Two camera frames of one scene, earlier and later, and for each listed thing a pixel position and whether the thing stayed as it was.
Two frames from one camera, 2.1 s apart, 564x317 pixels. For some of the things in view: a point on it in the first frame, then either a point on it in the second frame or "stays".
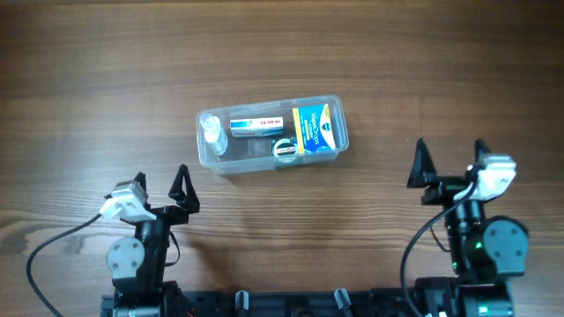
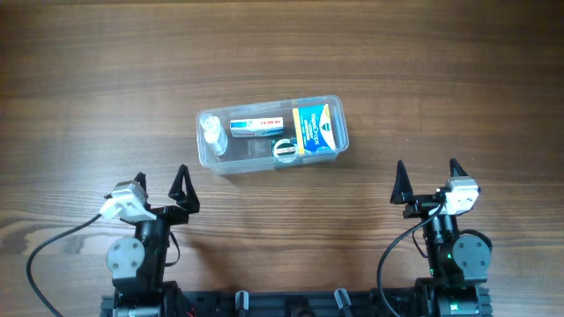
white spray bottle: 214,135 stays
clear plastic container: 275,135 stays
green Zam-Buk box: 285,151 stays
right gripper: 424,173 → 403,192
